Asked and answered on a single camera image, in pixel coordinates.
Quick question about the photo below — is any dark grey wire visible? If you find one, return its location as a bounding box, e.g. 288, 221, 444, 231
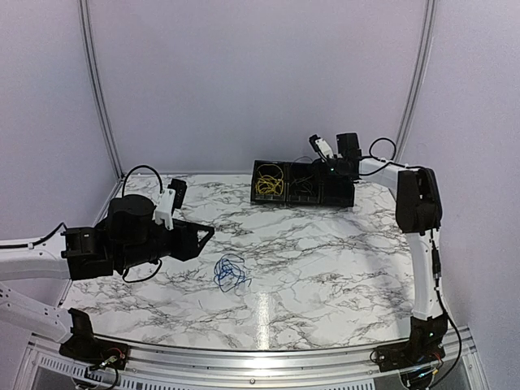
290, 157, 318, 198
290, 178, 316, 198

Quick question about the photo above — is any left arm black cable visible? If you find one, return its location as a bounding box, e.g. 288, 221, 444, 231
121, 164, 163, 284

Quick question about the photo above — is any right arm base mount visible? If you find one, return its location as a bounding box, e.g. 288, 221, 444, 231
370, 315, 448, 372

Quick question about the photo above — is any right aluminium frame post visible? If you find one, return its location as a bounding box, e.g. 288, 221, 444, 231
395, 0, 438, 162

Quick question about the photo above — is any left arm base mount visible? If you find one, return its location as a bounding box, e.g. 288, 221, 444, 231
59, 309, 129, 370

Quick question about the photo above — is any aluminium frame post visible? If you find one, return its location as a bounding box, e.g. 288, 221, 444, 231
77, 0, 124, 180
395, 0, 438, 162

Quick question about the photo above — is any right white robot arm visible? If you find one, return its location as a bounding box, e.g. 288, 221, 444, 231
309, 133, 449, 364

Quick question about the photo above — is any blue wire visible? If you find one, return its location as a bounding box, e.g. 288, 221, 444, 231
213, 253, 253, 294

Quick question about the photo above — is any yellow wire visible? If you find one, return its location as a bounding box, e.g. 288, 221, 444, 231
254, 162, 285, 198

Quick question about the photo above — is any left aluminium frame post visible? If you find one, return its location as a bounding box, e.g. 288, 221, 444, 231
77, 0, 124, 180

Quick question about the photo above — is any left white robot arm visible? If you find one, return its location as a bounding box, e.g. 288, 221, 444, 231
1, 192, 215, 362

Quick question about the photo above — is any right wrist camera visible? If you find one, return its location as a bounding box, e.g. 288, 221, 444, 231
309, 134, 336, 162

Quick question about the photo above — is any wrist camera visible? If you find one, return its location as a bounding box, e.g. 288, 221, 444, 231
309, 134, 336, 162
154, 179, 188, 231

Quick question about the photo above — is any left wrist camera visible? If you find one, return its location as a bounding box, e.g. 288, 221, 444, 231
154, 179, 188, 231

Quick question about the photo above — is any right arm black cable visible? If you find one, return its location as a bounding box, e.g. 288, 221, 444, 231
357, 136, 462, 366

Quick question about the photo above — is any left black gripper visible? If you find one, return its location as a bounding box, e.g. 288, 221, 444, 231
117, 219, 215, 271

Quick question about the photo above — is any aluminium front rail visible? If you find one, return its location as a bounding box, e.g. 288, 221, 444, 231
14, 327, 489, 389

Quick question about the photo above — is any black compartment tray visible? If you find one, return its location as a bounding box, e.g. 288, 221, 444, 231
250, 157, 355, 208

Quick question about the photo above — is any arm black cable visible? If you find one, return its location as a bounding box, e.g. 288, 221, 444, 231
121, 164, 163, 284
357, 136, 462, 366

